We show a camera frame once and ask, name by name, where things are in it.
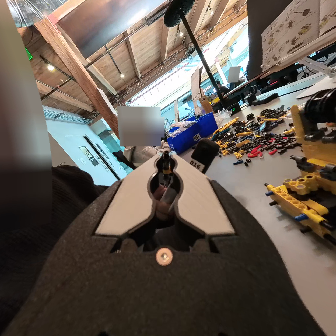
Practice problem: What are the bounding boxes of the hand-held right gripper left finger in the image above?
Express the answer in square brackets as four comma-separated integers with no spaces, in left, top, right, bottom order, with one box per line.
[94,153,166,246]

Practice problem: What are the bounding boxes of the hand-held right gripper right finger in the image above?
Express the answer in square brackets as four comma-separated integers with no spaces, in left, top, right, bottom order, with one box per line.
[169,153,236,247]

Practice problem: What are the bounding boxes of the yellow toy brick vehicle model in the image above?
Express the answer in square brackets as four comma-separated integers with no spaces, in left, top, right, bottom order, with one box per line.
[263,88,336,240]

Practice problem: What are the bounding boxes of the person's left hand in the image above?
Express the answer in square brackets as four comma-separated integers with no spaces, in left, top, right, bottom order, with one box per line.
[153,187,176,220]

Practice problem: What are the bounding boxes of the blue storage bin with tag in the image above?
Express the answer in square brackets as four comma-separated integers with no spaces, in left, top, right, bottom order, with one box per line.
[167,112,219,155]

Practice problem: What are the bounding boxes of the clear plastic bags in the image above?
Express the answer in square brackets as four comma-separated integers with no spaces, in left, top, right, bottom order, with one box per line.
[168,109,233,132]

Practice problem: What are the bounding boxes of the pile of toy brick parts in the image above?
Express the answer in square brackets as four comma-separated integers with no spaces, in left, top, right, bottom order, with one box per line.
[212,107,301,168]

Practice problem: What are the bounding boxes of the glass door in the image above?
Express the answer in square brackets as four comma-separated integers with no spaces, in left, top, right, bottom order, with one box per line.
[83,134,117,180]

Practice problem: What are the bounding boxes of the cardboard sign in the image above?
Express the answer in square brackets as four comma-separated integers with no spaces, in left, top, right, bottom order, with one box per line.
[190,65,214,116]

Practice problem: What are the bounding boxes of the black flat box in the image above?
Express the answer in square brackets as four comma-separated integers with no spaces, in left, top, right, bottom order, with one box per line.
[251,92,279,106]

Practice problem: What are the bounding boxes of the black pole lamp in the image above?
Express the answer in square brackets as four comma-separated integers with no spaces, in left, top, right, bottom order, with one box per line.
[163,0,241,115]

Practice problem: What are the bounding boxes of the black computer monitor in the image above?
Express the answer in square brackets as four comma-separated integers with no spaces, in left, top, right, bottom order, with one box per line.
[247,0,336,79]

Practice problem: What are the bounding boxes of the toy building instruction booklet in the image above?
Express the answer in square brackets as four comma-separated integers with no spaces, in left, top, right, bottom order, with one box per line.
[261,0,336,72]

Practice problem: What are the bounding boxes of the metal ventilation ducts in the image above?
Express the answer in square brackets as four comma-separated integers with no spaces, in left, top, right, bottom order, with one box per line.
[8,0,50,28]

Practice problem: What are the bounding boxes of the wooden post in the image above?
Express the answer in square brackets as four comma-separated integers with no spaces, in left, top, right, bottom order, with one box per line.
[34,14,121,139]

